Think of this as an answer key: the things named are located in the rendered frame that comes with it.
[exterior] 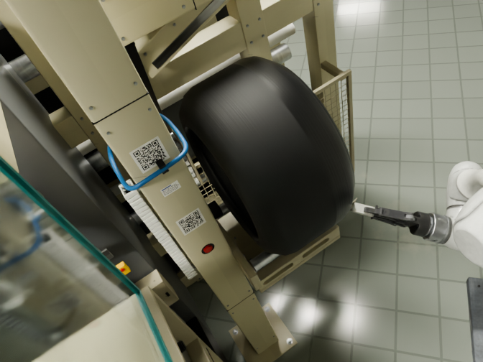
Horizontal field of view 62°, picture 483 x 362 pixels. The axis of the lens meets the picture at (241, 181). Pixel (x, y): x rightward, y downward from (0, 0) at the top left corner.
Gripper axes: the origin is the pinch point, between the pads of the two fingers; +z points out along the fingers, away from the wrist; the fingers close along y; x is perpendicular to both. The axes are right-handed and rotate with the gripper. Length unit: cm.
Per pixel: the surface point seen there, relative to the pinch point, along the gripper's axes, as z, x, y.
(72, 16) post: 73, 5, -62
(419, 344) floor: -62, -38, 78
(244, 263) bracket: 31.3, -24.5, 13.9
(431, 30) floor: -82, 206, 165
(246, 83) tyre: 44, 19, -27
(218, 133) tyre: 47, 3, -27
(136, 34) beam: 74, 22, -31
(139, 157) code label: 63, -9, -33
